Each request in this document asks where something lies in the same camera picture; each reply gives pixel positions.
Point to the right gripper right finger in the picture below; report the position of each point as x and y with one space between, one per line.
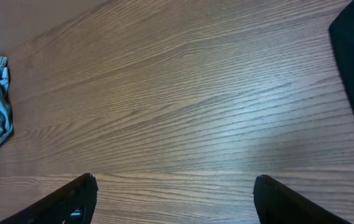
277 203

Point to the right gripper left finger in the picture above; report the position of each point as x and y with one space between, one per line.
74 203

